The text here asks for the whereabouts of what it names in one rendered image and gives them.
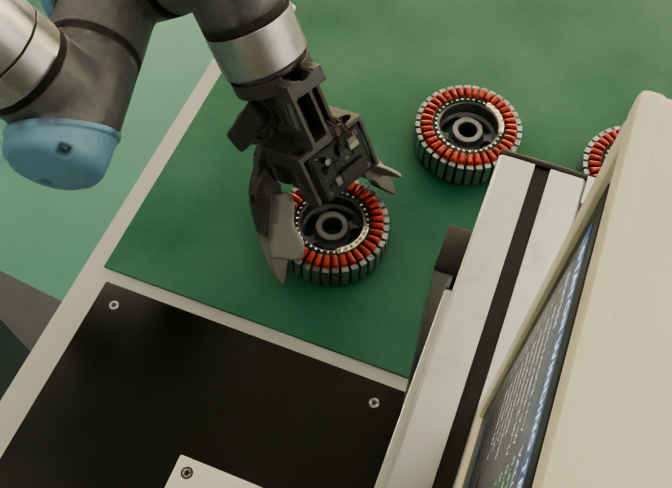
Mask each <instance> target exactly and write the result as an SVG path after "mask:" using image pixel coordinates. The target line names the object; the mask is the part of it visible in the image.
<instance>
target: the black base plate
mask: <svg viewBox="0 0 672 488"><path fill-rule="evenodd" d="M404 396H405V392H404V391H402V390H399V389H396V388H393V387H391V386H388V385H385V384H383V383H380V382H377V381H375V380H372V379H369V378H366V377H364V376H361V375H358V374H356V373H353V372H350V371H348V370H345V369H342V368H339V367H337V366H334V365H331V364H329V363H326V362H323V361H320V360H318V359H315V358H312V357H310V356H307V355H304V354H302V353H299V352H296V351H293V350H291V349H288V348H285V347H283V346H280V345H277V344H275V343H272V342H269V341H266V340H264V339H261V338H258V337H256V336H253V335H250V334H247V333H245V332H242V331H239V330H237V329H234V328H231V327H229V326H226V325H223V324H220V323H218V322H215V321H212V320H210V319H207V318H204V317H202V316H199V315H196V314H193V313H191V312H188V311H185V310H183V309H180V308H177V307H175V306H172V305H169V304H166V303H164V302H161V301H158V300H156V299H153V298H150V297H147V296H145V295H142V294H139V293H137V292H134V291H131V290H129V289H126V288H123V287H120V286H118V285H115V284H112V283H110V282H106V283H105V284H104V286H103V288H102V289H101V291H100V293H99V294H98V296H97V298H96V299H95V301H94V303H93V304H92V306H91V308H90V309H89V311H88V313H87V314H86V316H85V318H84V319H83V321H82V323H81V324H80V326H79V328H78V329H77V331H76V333H75V334H74V336H73V338H72V339H71V341H70V343H69V344H68V346H67V348H66V349H65V351H64V353H63V354H62V356H61V358H60V359H59V361H58V363H57V364H56V366H55V368H54V369H53V371H52V373H51V374H50V376H49V378H48V379H47V381H46V383H45V384H44V386H43V388H42V389H41V391H40V393H39V394H38V396H37V398H36V399H35V401H34V403H33V404H32V406H31V408H30V409H29V411H28V413H27V414H26V416H25V418H24V419H23V421H22V423H21V424H20V426H19V428H18V429H17V431H16V433H15V434H14V436H13V438H12V439H11V441H10V443H9V444H8V446H7V448H6V449H5V451H4V453H3V454H2V456H1V458H0V488H165V486H166V484H167V482H168V480H169V478H170V476H171V473H172V471H173V469H174V467H175V465H176V463H177V461H178V459H179V457H180V455H184V456H186V457H188V458H191V459H193V460H196V461H198V462H201V463H203V464H206V465H208V466H211V467H213V468H215V469H218V470H220V471H223V472H225V473H228V474H230V475H233V476H235V477H237V478H240V479H242V480H245V481H247V482H250V483H252V484H255V485H257V486H260V487H262V488H374V486H375V483H376V480H377V477H378V475H379V472H380V469H381V466H382V463H383V461H384V458H385V455H386V452H387V449H388V447H389V444H390V441H391V438H392V435H393V433H394V430H395V427H396V424H397V421H398V418H399V416H400V413H401V409H402V405H403V400H404Z"/></svg>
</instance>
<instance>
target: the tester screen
mask: <svg viewBox="0 0 672 488"><path fill-rule="evenodd" d="M591 227H592V224H591V226H590V227H589V229H588V231H587V233H586V235H585V236H584V238H583V240H582V242H581V244H580V246H579V247H578V249H577V251H576V253H575V255H574V256H573V258H572V260H571V262H570V264H569V266H568V267H567V269H566V271H565V273H564V275H563V277H562V278H561V280H560V282H559V284H558V286H557V287H556V289H555V291H554V293H553V295H552V297H551V298H550V300H549V302H548V304H547V306H546V307H545V309H544V311H543V313H542V315H541V317H540V318H539V320H538V322H537V324H536V326H535V328H534V329H533V331H532V333H531V335H530V337H529V338H528V340H527V342H526V344H525V346H524V348H523V349H522V351H521V353H520V355H519V357H518V359H517V360H516V362H515V364H514V366H513V368H512V369H511V371H510V373H509V375H508V377H507V379H506V380H505V382H504V384H503V386H502V388H501V389H500V391H499V393H498V395H497V397H496V399H495V400H494V402H493V404H492V406H491V408H490V410H489V411H488V413H487V415H486V417H485V419H484V420H483V423H482V426H481V429H480V433H479V436H478V439H477V443H476V446H475V449H474V453H473V456H472V459H471V463H470V466H469V469H468V473H467V476H466V479H465V483H464V486H463V488H464V487H465V484H466V480H467V477H468V474H469V470H470V467H471V464H472V460H473V457H474V454H475V450H476V447H477V444H478V440H479V437H480V434H481V430H482V427H483V425H484V424H485V422H486V420H487V418H488V416H489V418H488V421H487V425H486V428H485V431H484V435H483V438H482V442H481V445H480V448H479V452H478V455H477V458H476V462H475V465H474V468H473V472H472V475H471V478H470V482H469V485H468V488H470V487H471V486H472V484H473V483H474V481H475V480H476V478H477V477H478V475H479V474H480V475H479V478H478V482H477V485H476V488H523V485H524V481H525V477H526V473H527V469H528V466H529V462H530V458H531V454H532V451H533V447H534V443H535V439H536V435H537V432H538V428H539V424H540V420H541V416H542V413H543V409H544V405H545V401H546V397H547V394H548V390H549V386H550V382H551V379H552V375H553V371H554V367H555V363H556V360H557V356H558V352H559V348H560V344H561V341H562V337H563V333H564V329H565V325H566V322H567V318H568V314H569V310H570V307H571V303H572V299H573V295H574V291H575V288H576V284H577V280H578V276H579V272H580V269H581V265H582V261H583V257H584V253H585V250H586V246H587V242H588V238H589V235H590V231H591Z"/></svg>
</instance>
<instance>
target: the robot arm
mask: <svg viewBox="0 0 672 488"><path fill-rule="evenodd" d="M41 4H42V6H43V9H44V11H45V13H46V15H47V17H48V18H49V19H48V18H47V17H45V16H44V15H43V14H42V13H41V12H40V11H39V10H38V9H36V8H35V7H34V6H33V5H32V4H31V3H30V2H29V1H27V0H0V118H1V119H3V120H4V121H5V122H7V124H8V125H6V126H5V127H4V130H3V135H4V138H3V141H2V145H1V152H2V156H3V158H4V159H5V160H6V161H8V163H9V166H10V167H11V168H12V169H13V170H14V171H15V172H17V173H18V174H20V175H21V176H23V177H25V178H27V179H29V180H31V181H33V182H35V183H38V184H41V185H44V186H47V187H50V188H55V189H60V190H79V189H87V188H90V187H93V186H94V185H96V184H98V183H99V182H100V181H101V180H102V179H103V177H104V176H105V174H106V171H107V168H108V166H109V163H110V160H111V158H112V155H113V152H114V150H115V147H116V145H118V144H119V143H120V141H121V137H122V136H121V133H120V132H121V129H122V126H123V123H124V119H125V116H126V113H127V110H128V107H129V103H130V100H131V97H132V94H133V91H134V88H135V84H136V81H137V78H138V75H139V72H140V69H141V66H142V63H143V60H144V57H145V54H146V50H147V47H148V44H149V41H150V38H151V34H152V31H153V28H154V26H155V25H156V24H157V23H159V22H163V21H167V20H171V19H174V18H178V17H183V16H186V15H187V14H189V13H193V15H194V17H195V19H196V21H197V23H198V25H199V27H200V29H201V31H202V33H203V35H204V37H205V40H206V42H207V44H208V46H209V48H210V50H211V52H212V54H213V56H214V59H215V61H216V63H217V65H218V67H219V69H220V71H221V73H222V75H223V77H224V79H226V80H227V81H228V82H230V84H231V86H232V88H233V90H234V92H235V94H236V96H237V97H238V98H239V99H240V100H243V101H248V103H247V104H246V106H245V107H244V109H243V110H242V111H241V112H240V113H239V114H238V115H237V117H236V119H235V122H234V123H233V125H232V126H231V128H230V129H229V131H228V132H227V137H228V138H229V140H230V141H231V142H232V143H233V144H234V146H235V147H236V148H237V149H238V150H239V151H241V152H243V151H245V150H246V149H247V148H248V147H250V146H251V145H256V148H255V151H254V154H253V156H254V158H253V171H252V175H251V178H250V183H249V204H250V208H251V212H252V216H253V220H254V224H255V228H256V231H257V232H258V234H259V238H260V242H261V245H262V248H263V251H264V254H265V257H266V259H267V262H268V264H269V266H270V268H271V270H272V272H273V274H274V275H275V277H276V278H277V280H278V281H279V282H280V283H281V284H286V282H287V273H288V263H289V262H287V260H296V261H299V260H301V259H302V257H303V255H304V241H303V239H302V237H301V235H300V234H299V232H298V230H297V229H296V227H295V224H294V212H295V204H294V200H293V197H292V195H291V194H290V193H288V192H286V193H282V190H281V184H280V183H278V182H277V181H280V182H282V183H284V184H292V185H293V187H295V188H297V189H299V190H300V191H301V193H302V195H303V197H304V199H305V201H306V203H308V204H310V205H312V206H315V207H317V208H319V209H322V208H324V207H323V205H322V203H321V201H320V200H323V201H325V202H328V203H329V202H330V201H331V200H333V199H334V198H335V197H336V196H338V195H339V194H340V193H341V192H343V191H344V190H345V189H346V188H348V187H349V186H350V185H351V184H353V183H354V182H355V181H356V180H358V179H359V178H360V177H363V178H365V179H368V180H369V182H370V183H371V184H370V185H372V186H374V187H377V188H379V189H381V190H383V191H385V192H387V193H390V194H392V195H394V193H395V188H394V185H393V182H392V179H391V177H396V178H401V174H400V173H399V172H397V171H395V170H393V169H391V168H389V167H387V166H384V165H383V164H382V162H381V161H380V160H379V159H378V157H377V156H376V154H375V152H374V149H373V146H372V144H371V141H370V139H369V136H368V134H367V131H366V129H365V126H364V123H363V121H362V118H361V116H360V115H359V114H356V113H352V112H349V111H346V110H342V109H339V108H335V107H332V106H328V104H327V101H326V99H325V96H324V94H323V92H322V89H321V87H320V83H322V82H323V81H325V80H326V77H325V74H324V72H323V69H322V67H321V64H316V63H313V60H312V57H311V55H310V53H309V50H308V48H307V46H306V45H307V41H306V38H305V36H304V33H303V31H302V29H301V26H300V24H299V21H298V19H297V16H296V14H295V13H296V12H297V9H296V7H295V5H294V4H292V3H291V2H290V0H41ZM360 130H361V132H362V134H361V132H360ZM362 135H363V137H364V140H365V142H366V145H367V147H368V148H367V147H366V145H365V142H364V140H363V137H362Z"/></svg>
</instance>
